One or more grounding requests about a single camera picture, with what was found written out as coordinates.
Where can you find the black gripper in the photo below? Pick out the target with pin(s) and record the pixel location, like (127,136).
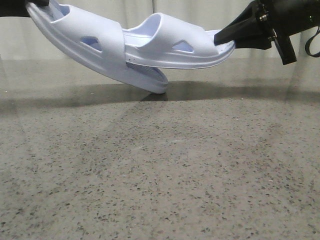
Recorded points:
(266,21)

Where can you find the light blue slipper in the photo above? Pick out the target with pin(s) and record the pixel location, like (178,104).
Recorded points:
(163,41)
(95,42)

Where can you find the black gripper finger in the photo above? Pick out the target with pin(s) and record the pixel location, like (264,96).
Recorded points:
(42,3)
(13,8)

